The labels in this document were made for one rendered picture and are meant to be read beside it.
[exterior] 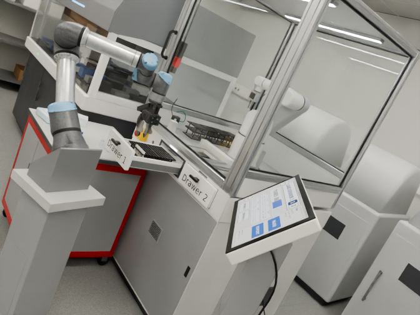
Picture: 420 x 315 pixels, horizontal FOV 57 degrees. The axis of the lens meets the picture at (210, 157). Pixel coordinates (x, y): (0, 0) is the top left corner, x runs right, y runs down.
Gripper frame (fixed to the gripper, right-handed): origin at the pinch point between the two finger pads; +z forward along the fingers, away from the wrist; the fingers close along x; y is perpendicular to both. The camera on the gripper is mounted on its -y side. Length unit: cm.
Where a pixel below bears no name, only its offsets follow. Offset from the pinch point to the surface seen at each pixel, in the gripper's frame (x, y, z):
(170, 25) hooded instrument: 40, -78, -58
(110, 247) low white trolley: 15, -9, 81
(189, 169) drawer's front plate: 21.1, 23.5, 6.1
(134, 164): -5.9, 14.6, 12.0
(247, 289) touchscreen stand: 5, 100, 19
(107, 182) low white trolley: -3.3, -9.4, 35.6
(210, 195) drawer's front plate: 21, 46, 9
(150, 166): 3.5, 14.6, 11.7
